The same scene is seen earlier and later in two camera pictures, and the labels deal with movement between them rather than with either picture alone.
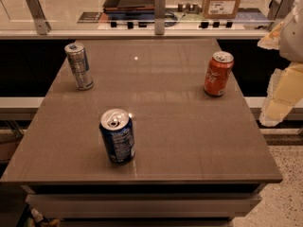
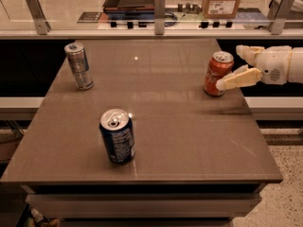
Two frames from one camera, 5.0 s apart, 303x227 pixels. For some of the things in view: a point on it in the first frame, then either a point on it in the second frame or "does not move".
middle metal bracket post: (160, 12) does not move
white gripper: (293, 37) to (274, 64)
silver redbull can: (80, 62) does not move
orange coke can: (219, 73) does not move
